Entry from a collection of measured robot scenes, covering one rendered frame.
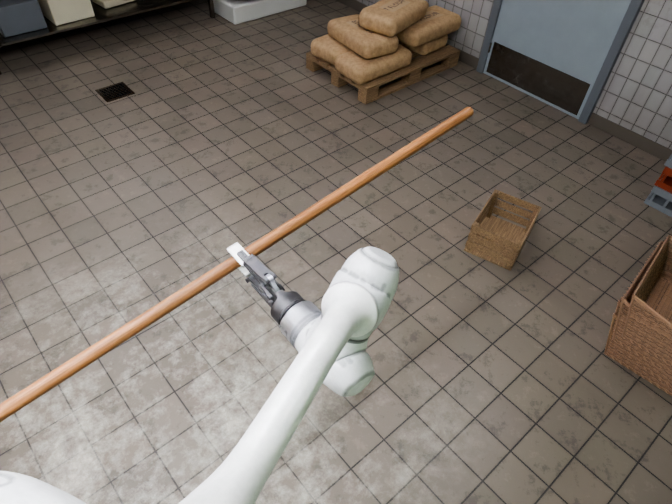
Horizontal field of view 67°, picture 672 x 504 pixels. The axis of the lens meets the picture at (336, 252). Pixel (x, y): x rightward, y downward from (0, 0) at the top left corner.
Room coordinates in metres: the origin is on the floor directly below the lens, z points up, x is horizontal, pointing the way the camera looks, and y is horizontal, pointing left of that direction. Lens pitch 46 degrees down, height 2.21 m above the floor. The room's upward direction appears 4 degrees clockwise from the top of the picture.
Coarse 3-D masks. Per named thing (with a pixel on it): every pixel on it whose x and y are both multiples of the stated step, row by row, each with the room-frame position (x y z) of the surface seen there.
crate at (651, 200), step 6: (654, 186) 2.76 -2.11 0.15; (654, 192) 2.75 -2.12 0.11; (660, 192) 2.73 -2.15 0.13; (666, 192) 2.70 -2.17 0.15; (648, 198) 2.76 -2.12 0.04; (654, 198) 2.80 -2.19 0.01; (660, 198) 2.81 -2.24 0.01; (666, 198) 2.69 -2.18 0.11; (648, 204) 2.74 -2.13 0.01; (654, 204) 2.72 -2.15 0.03; (660, 204) 2.74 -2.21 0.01; (666, 204) 2.68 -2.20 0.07; (660, 210) 2.68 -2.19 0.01; (666, 210) 2.66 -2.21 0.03
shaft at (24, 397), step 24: (456, 120) 1.26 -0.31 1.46; (408, 144) 1.16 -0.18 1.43; (384, 168) 1.07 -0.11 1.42; (336, 192) 0.98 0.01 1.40; (312, 216) 0.91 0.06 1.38; (264, 240) 0.82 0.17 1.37; (192, 288) 0.69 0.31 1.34; (144, 312) 0.63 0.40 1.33; (168, 312) 0.64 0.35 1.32; (120, 336) 0.57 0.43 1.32; (72, 360) 0.52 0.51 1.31; (48, 384) 0.47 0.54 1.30; (0, 408) 0.42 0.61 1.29
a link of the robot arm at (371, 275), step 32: (352, 256) 0.61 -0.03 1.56; (384, 256) 0.61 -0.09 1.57; (352, 288) 0.55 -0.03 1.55; (384, 288) 0.56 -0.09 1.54; (352, 320) 0.48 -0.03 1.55; (320, 352) 0.42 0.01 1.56; (288, 384) 0.37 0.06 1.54; (320, 384) 0.38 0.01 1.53; (256, 416) 0.33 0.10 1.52; (288, 416) 0.32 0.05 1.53; (256, 448) 0.28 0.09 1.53; (224, 480) 0.22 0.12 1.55; (256, 480) 0.24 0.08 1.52
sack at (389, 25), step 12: (384, 0) 4.51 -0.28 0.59; (408, 0) 4.56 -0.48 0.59; (420, 0) 4.59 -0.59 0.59; (360, 12) 4.29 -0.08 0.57; (372, 12) 4.24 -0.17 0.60; (384, 12) 4.25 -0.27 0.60; (396, 12) 4.27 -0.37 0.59; (408, 12) 4.32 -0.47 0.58; (420, 12) 4.46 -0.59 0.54; (360, 24) 4.25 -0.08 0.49; (372, 24) 4.18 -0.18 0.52; (384, 24) 4.13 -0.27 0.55; (396, 24) 4.12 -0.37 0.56; (408, 24) 4.29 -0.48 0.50
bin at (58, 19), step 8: (40, 0) 4.58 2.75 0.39; (48, 0) 4.44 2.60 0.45; (56, 0) 4.49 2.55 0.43; (64, 0) 4.53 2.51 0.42; (72, 0) 4.58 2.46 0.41; (80, 0) 4.63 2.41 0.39; (88, 0) 4.67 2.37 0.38; (48, 8) 4.46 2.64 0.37; (56, 8) 4.47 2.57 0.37; (64, 8) 4.52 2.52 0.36; (72, 8) 4.56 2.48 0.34; (80, 8) 4.61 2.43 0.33; (88, 8) 4.66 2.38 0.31; (48, 16) 4.53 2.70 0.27; (56, 16) 4.46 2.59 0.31; (64, 16) 4.50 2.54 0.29; (72, 16) 4.55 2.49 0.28; (80, 16) 4.60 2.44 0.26; (88, 16) 4.65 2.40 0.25; (56, 24) 4.44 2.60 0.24
